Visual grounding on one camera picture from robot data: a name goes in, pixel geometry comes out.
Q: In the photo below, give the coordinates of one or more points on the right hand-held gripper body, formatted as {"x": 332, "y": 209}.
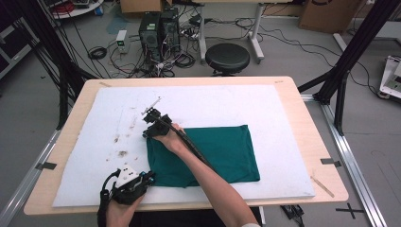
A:
{"x": 160, "y": 124}

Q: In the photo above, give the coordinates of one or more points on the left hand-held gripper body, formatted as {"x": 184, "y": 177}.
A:
{"x": 127, "y": 179}

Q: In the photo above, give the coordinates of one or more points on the green t-shirt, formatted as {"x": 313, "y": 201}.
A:
{"x": 227, "y": 151}

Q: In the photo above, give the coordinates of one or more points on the person's right hand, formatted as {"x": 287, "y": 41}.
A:
{"x": 176, "y": 140}

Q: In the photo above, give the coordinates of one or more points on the person's left hand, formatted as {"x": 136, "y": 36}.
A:
{"x": 121, "y": 214}

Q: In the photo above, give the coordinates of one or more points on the person's dark trousers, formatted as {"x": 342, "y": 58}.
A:
{"x": 176, "y": 219}

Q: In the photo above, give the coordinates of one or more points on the white foam mat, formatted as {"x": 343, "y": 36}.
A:
{"x": 220, "y": 104}

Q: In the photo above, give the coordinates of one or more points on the black tape piece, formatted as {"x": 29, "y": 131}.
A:
{"x": 331, "y": 162}
{"x": 45, "y": 165}

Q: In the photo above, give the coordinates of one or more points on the black computer tower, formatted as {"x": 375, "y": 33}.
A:
{"x": 149, "y": 34}
{"x": 170, "y": 28}

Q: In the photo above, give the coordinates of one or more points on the small white device green light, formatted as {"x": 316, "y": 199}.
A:
{"x": 121, "y": 39}

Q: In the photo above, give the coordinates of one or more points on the black round stool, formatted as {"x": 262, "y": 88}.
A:
{"x": 227, "y": 58}

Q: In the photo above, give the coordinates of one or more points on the small cardboard box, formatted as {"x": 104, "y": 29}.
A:
{"x": 140, "y": 5}

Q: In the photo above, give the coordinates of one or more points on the round white table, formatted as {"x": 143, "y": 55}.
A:
{"x": 78, "y": 9}

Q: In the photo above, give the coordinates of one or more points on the thin wooden stick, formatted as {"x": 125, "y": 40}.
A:
{"x": 323, "y": 187}

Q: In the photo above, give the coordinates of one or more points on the large cardboard box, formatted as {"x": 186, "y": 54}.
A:
{"x": 327, "y": 15}

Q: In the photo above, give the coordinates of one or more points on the black tape cross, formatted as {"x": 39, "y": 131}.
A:
{"x": 350, "y": 210}

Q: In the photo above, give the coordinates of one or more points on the white machine part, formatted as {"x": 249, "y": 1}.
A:
{"x": 391, "y": 78}

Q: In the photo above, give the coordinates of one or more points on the aluminium rail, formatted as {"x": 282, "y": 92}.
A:
{"x": 22, "y": 192}
{"x": 353, "y": 170}

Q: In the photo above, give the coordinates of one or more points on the white desk frame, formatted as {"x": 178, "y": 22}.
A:
{"x": 256, "y": 38}

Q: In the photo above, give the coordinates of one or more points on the black metal frame post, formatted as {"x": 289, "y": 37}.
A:
{"x": 50, "y": 47}
{"x": 353, "y": 53}

